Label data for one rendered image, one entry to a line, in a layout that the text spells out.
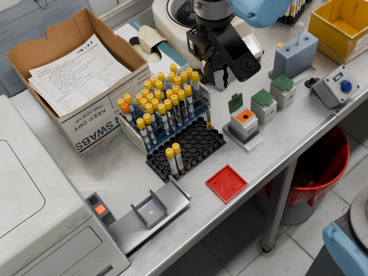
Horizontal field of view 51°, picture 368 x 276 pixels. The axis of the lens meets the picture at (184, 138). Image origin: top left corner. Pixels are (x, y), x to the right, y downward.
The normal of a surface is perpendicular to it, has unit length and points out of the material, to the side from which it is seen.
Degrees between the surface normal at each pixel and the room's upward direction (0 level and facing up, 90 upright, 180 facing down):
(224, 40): 30
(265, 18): 90
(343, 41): 90
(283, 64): 90
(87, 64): 2
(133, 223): 0
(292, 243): 0
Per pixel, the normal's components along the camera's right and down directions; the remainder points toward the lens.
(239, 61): 0.22, -0.17
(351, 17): -0.81, 0.52
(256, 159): -0.11, -0.55
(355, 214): -0.79, -0.42
